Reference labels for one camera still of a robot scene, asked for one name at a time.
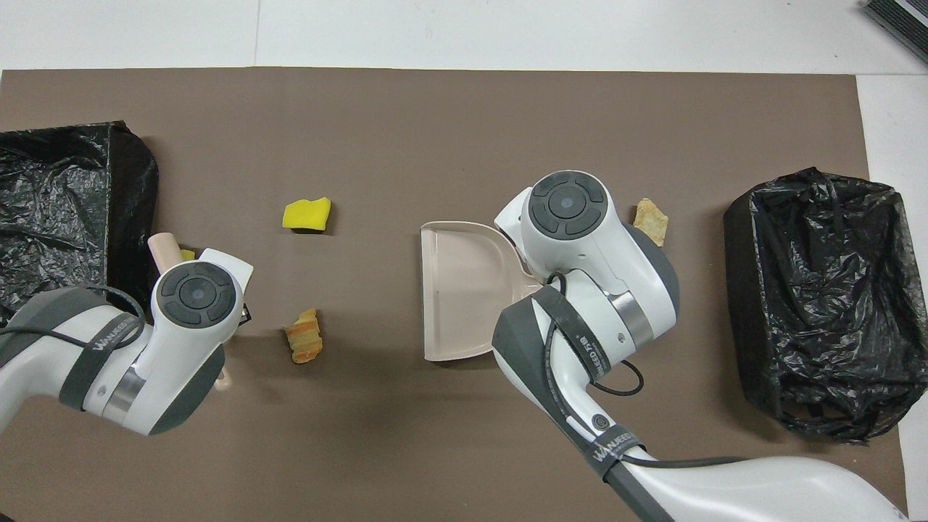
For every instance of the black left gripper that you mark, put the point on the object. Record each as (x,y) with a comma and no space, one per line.
(246,313)

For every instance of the beige hand brush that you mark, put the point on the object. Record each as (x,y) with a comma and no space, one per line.
(165,250)

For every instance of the large yellow sponge piece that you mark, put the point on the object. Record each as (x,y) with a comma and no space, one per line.
(307,214)

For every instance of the beige plastic dustpan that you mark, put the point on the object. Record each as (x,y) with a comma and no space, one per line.
(460,290)

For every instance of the pale bread chunk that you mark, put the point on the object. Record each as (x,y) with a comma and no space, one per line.
(650,222)

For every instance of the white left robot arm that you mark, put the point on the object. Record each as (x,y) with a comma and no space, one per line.
(196,290)

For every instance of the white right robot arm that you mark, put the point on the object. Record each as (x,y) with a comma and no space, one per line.
(594,254)

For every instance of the open bin with black bag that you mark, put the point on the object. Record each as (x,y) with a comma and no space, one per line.
(826,304)

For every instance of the box wrapped in black bag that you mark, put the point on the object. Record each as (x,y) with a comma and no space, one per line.
(65,210)

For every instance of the brown table mat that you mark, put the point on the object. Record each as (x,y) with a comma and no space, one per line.
(435,130)

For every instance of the dark ribbed device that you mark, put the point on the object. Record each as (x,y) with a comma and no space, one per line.
(899,22)

